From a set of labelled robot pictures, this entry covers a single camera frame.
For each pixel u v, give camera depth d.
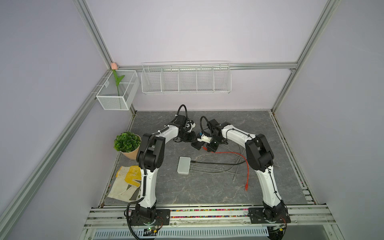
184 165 0.89
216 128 0.78
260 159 0.58
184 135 0.89
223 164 0.92
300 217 0.75
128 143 0.85
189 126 0.92
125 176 0.87
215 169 0.89
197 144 0.99
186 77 0.98
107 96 0.77
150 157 0.58
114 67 0.89
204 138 0.91
